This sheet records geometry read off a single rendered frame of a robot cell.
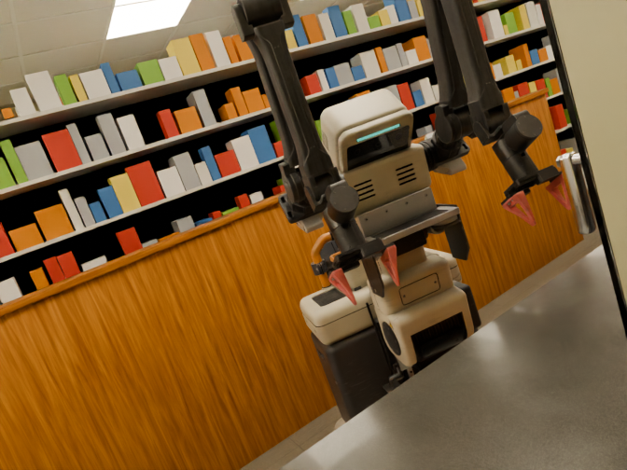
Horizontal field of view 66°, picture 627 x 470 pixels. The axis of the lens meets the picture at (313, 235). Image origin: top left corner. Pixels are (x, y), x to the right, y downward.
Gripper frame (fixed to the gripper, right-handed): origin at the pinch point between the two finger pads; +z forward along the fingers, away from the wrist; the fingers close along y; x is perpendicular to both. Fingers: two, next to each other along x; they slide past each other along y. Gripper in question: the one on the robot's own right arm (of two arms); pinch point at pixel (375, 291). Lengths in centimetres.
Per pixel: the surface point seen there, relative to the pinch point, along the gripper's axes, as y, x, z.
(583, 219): 10.5, -47.8, 8.6
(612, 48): 8, -64, -1
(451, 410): -6.8, -30.2, 21.7
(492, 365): 2.9, -25.9, 19.5
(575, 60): 8, -61, -3
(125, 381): -81, 128, -26
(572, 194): 10, -49, 6
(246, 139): 16, 160, -136
